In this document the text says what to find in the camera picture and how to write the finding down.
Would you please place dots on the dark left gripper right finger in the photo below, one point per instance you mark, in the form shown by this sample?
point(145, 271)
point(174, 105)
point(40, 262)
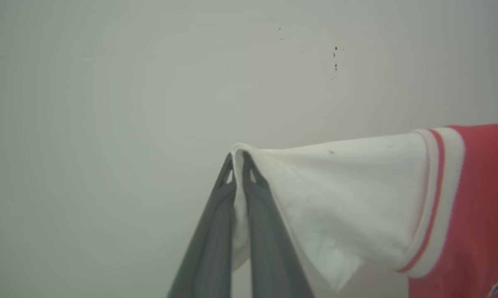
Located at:
point(269, 252)

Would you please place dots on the red and white jersey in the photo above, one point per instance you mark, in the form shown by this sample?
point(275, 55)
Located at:
point(356, 198)

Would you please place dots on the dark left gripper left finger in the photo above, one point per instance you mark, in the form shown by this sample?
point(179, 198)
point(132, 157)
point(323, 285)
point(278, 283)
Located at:
point(209, 248)

